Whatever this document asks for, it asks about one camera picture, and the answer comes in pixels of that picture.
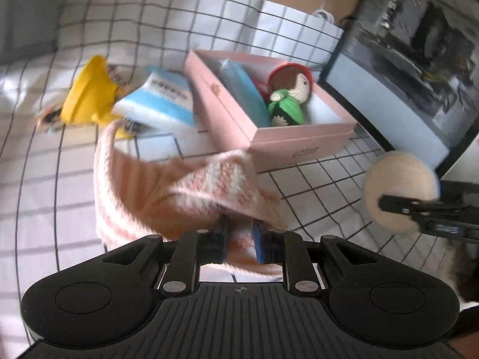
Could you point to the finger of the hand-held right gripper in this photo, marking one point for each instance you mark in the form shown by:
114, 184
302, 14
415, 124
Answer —
404, 204
460, 190

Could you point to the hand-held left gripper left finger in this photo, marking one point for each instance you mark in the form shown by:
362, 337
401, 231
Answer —
221, 240

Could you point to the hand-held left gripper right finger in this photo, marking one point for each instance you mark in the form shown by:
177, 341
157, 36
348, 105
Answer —
258, 240

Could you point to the beige round plush cushion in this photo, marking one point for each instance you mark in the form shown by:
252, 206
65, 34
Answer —
396, 175

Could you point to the pink striped knit headband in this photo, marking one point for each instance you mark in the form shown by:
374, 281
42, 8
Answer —
157, 194

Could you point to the pink cardboard box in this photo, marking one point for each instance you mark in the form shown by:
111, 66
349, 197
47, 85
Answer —
292, 146

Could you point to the crochet doll green clothes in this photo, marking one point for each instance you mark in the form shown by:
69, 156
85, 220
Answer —
290, 97

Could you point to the light blue soft pack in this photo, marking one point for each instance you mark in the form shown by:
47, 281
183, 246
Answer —
243, 89

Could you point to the black framed picture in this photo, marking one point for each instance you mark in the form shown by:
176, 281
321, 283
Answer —
404, 63

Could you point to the blue white tissue pack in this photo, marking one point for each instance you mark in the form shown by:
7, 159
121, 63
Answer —
157, 101

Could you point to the black white checkered tablecloth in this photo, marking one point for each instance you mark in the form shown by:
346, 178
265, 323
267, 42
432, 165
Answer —
56, 179

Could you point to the yellow snack packet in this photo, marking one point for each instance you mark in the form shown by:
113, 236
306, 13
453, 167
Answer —
89, 93

